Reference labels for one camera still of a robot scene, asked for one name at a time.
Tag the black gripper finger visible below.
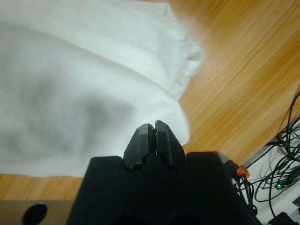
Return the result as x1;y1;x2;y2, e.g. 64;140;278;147
123;123;157;171
154;120;186;170

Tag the white T-shirt black logo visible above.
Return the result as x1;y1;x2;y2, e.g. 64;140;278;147
0;0;205;178

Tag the black device green light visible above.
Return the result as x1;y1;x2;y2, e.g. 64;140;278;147
273;179;297;192

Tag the black box on floor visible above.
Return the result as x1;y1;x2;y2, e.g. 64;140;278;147
267;212;300;225

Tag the orange cable connector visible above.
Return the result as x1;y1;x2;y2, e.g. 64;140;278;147
236;165;250;178

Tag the looped black floor cable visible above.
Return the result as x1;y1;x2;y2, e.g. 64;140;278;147
254;140;300;204

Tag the thin black floor cable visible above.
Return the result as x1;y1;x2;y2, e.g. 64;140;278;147
285;90;300;165

